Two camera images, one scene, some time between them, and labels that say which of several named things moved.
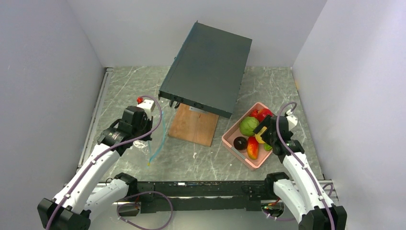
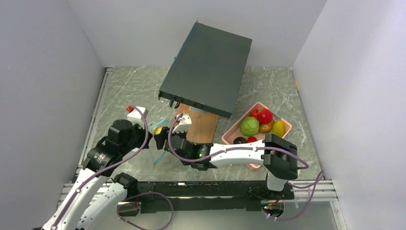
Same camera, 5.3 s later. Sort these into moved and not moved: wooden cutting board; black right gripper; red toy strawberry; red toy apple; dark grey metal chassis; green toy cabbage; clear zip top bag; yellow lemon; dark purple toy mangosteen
Moved: black right gripper; clear zip top bag; yellow lemon
Not moved: red toy apple; dark purple toy mangosteen; red toy strawberry; wooden cutting board; dark grey metal chassis; green toy cabbage
